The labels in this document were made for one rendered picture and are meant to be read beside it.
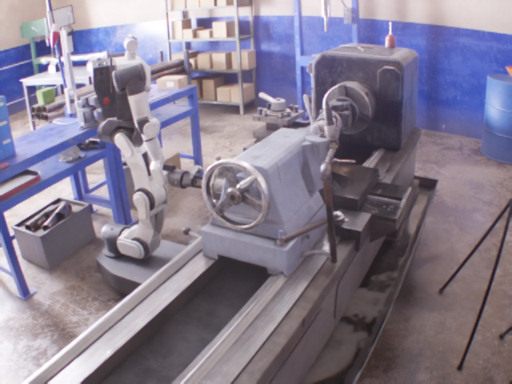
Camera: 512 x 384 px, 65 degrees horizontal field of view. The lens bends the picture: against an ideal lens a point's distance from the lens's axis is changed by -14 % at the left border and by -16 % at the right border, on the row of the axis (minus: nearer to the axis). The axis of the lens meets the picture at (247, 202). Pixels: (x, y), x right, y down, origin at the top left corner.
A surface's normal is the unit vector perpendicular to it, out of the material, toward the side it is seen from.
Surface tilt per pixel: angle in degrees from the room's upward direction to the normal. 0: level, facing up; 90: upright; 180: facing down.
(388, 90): 90
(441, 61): 90
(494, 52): 90
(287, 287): 0
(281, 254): 90
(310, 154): 79
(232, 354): 0
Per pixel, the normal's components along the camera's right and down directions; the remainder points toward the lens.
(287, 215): 0.77, -0.21
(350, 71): -0.49, 0.41
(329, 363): -0.05, -0.90
